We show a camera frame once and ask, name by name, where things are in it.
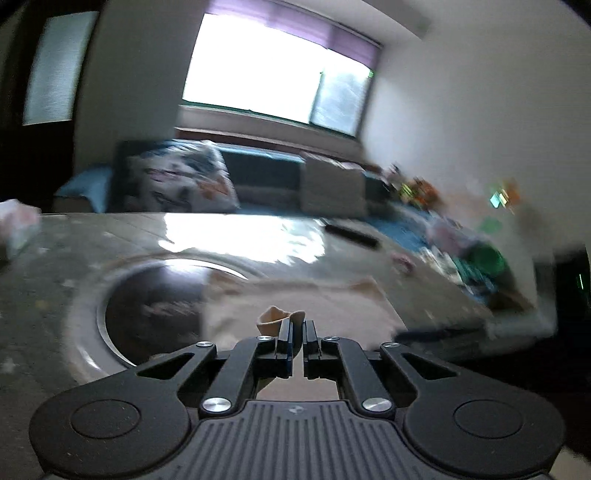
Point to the patterned white pillow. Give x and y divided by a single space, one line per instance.
178 177

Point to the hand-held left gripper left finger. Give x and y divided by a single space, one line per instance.
288 344

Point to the beige cloth garment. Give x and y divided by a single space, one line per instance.
295 307

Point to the beige cushion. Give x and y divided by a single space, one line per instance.
333 184

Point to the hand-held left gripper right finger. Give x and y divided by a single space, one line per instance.
308 344

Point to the dark door with glass pane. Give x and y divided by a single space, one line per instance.
44 87

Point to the small pink object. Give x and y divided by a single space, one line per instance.
402 262

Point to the pile of colourful toys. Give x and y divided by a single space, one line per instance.
461 230

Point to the black remote control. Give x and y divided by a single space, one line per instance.
352 234

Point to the window with purple blind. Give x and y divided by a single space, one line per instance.
281 69

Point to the dark blue sofa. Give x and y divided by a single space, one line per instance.
240 177

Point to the tissue pack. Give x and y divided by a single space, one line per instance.
17 226

